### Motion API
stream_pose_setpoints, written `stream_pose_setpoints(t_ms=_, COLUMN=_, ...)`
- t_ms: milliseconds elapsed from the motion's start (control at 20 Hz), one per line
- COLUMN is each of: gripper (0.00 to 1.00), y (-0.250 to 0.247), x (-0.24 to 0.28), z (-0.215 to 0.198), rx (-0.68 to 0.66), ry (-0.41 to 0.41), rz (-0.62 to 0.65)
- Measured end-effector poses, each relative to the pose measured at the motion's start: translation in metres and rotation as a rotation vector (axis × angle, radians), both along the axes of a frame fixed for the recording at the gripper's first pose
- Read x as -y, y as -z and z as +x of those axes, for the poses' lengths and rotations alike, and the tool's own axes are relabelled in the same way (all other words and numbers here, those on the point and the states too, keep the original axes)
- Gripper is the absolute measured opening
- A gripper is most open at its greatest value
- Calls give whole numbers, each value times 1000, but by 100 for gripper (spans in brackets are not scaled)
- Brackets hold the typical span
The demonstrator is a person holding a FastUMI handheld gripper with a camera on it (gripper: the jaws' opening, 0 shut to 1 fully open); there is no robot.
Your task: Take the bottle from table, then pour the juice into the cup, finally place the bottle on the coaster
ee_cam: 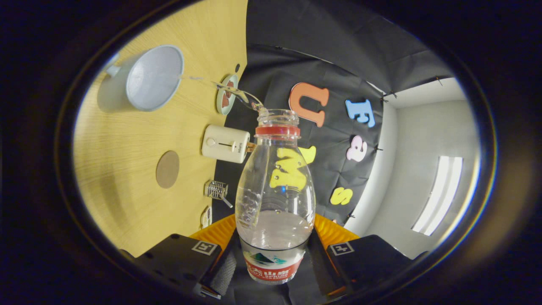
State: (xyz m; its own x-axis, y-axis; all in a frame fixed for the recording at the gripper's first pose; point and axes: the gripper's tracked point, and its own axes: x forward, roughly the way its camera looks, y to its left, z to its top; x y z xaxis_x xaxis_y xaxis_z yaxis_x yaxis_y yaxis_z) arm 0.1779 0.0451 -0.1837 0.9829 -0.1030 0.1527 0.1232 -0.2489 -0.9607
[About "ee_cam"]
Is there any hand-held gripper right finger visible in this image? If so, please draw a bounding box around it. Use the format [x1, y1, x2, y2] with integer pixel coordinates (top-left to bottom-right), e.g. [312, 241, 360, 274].
[305, 213, 424, 297]

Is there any wooden table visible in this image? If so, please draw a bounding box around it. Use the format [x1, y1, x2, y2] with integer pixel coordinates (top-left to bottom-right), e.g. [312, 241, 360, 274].
[73, 0, 248, 258]

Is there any clear plastic juice bottle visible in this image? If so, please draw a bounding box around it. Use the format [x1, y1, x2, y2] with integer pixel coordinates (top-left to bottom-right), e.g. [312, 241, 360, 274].
[235, 109, 316, 284]

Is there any large ceiling light panel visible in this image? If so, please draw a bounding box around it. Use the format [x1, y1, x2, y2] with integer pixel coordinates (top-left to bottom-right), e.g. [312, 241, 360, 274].
[412, 156, 463, 236]

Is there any black backdrop cloth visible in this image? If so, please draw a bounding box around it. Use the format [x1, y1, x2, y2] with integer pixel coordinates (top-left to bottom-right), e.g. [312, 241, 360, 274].
[212, 0, 456, 229]

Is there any white toaster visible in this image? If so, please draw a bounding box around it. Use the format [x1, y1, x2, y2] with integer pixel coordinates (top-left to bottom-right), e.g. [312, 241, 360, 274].
[201, 124, 251, 164]

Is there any metal wire basket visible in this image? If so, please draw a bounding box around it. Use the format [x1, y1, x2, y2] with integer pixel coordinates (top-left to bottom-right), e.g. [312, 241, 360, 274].
[205, 180, 233, 209]

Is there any pale green plate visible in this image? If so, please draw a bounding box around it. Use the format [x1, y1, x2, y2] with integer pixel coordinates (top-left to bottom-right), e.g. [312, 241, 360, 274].
[216, 74, 239, 116]

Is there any white cup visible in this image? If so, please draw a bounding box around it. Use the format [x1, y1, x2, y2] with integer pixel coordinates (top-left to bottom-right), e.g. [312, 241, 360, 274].
[97, 44, 185, 113]

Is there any brown round coaster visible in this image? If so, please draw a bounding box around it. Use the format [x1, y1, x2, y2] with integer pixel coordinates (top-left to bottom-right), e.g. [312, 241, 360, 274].
[155, 150, 180, 189]

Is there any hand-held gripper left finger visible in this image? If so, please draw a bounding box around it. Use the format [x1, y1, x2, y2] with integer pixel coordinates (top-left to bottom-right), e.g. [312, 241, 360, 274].
[121, 214, 246, 299]

